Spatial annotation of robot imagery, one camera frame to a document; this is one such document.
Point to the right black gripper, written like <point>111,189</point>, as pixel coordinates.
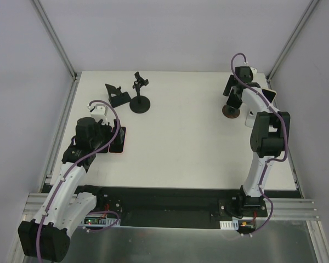
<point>234,89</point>

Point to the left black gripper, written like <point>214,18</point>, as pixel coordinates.
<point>116,132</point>

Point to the pink-case phone front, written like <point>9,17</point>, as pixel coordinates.
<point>116,148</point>

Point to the pink-case phone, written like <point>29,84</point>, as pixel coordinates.
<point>116,148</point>
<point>269,94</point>

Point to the silver-edged phone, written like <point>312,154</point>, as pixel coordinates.
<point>234,101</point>

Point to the black round-base phone stand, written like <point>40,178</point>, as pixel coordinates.
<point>139,104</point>

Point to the black folding phone stand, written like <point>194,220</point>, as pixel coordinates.
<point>116,96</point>

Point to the black phone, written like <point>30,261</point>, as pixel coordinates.
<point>104,150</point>

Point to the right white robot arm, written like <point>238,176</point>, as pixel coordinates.
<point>270,130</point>

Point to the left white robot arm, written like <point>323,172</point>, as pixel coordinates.
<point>47,235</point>

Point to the brown round-base phone stand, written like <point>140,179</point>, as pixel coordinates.
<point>230,112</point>

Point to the right pink-case phone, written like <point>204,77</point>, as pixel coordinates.
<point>269,94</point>

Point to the white phone stand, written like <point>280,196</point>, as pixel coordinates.
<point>249,122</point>

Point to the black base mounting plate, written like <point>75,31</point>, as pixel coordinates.
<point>171,207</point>

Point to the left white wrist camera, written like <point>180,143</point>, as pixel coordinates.
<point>98,113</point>

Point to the left white cable duct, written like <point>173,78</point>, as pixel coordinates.
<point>98,221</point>

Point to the white cable duct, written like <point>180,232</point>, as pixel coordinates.
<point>98,221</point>
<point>229,225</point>

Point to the right aluminium frame post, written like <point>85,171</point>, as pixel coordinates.
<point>300,25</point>

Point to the aluminium frame post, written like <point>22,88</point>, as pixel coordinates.
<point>300,25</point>
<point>42,14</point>

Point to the right white cable duct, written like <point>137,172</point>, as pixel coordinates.
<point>229,225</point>

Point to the left aluminium frame post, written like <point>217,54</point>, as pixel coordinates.
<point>42,14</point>

